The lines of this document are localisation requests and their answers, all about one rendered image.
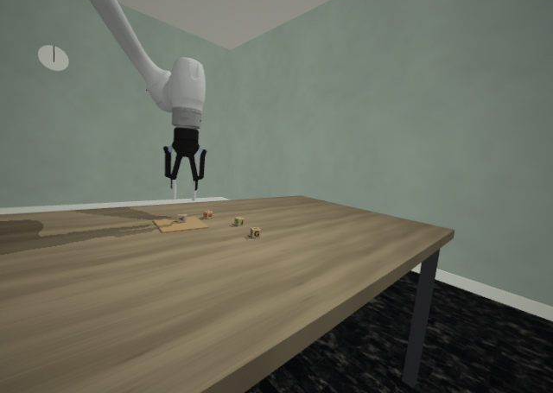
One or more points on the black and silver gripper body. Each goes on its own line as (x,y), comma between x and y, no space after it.
(186,138)

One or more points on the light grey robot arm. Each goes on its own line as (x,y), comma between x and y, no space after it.
(181,91)

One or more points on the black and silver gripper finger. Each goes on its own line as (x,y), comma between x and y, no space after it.
(173,176)
(203,153)

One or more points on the tan flat mat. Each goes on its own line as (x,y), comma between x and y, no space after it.
(171,225)

